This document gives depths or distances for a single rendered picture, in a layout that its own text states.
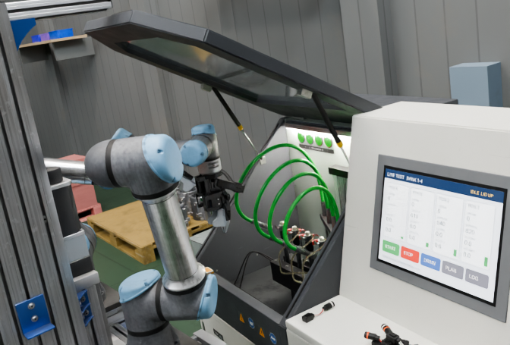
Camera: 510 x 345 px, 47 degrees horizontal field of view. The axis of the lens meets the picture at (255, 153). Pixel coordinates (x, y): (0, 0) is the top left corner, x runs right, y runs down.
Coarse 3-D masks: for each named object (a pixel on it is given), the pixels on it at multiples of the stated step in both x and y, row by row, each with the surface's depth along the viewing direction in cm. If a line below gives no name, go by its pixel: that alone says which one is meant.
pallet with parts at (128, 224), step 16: (176, 192) 568; (192, 192) 549; (128, 208) 604; (192, 208) 533; (96, 224) 573; (112, 224) 559; (128, 224) 552; (144, 224) 544; (192, 224) 524; (208, 224) 526; (112, 240) 546; (128, 240) 511; (144, 240) 503; (144, 256) 492
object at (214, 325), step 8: (208, 320) 238; (216, 320) 230; (208, 328) 240; (216, 328) 232; (224, 328) 225; (232, 328) 218; (216, 336) 234; (224, 336) 227; (232, 336) 220; (240, 336) 213; (232, 344) 222; (240, 344) 215; (248, 344) 209
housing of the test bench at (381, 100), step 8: (360, 96) 247; (368, 96) 244; (376, 96) 241; (384, 96) 238; (392, 96) 235; (400, 96) 232; (408, 96) 229; (376, 104) 224; (384, 104) 222; (456, 104) 210; (320, 120) 236
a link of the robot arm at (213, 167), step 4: (216, 160) 184; (204, 164) 183; (208, 164) 182; (212, 164) 183; (216, 164) 184; (220, 164) 186; (200, 168) 184; (204, 168) 183; (208, 168) 183; (212, 168) 183; (216, 168) 184; (220, 168) 185; (200, 172) 184; (204, 172) 183; (208, 172) 183; (212, 172) 183; (216, 172) 185
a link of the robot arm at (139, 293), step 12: (132, 276) 160; (144, 276) 158; (156, 276) 156; (120, 288) 156; (132, 288) 152; (144, 288) 153; (156, 288) 154; (120, 300) 156; (132, 300) 153; (144, 300) 153; (156, 300) 152; (132, 312) 154; (144, 312) 153; (156, 312) 152; (132, 324) 155; (144, 324) 154; (156, 324) 156
